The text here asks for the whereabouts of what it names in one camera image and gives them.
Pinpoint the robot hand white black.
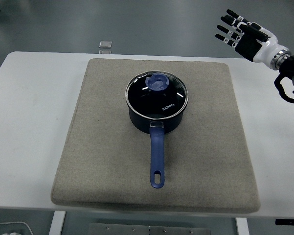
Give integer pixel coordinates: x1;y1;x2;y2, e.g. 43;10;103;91
214;9;287;65

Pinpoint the glass pot lid blue knob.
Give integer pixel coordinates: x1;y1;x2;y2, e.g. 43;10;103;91
125;70;189;120

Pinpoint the beige fabric mat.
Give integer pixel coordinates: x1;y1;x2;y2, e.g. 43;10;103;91
50;58;261;213

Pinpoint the white table leg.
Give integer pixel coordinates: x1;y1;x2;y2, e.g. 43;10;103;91
235;217;250;235
48;211;66;235

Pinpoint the grey metal plate with screws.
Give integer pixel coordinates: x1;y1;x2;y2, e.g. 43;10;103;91
89;222;211;235

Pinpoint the white rounded bin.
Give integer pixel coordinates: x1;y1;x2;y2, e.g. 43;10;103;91
0;221;33;235

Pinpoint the dark blue saucepan blue handle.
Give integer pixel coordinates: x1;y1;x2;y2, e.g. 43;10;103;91
127;96;187;189

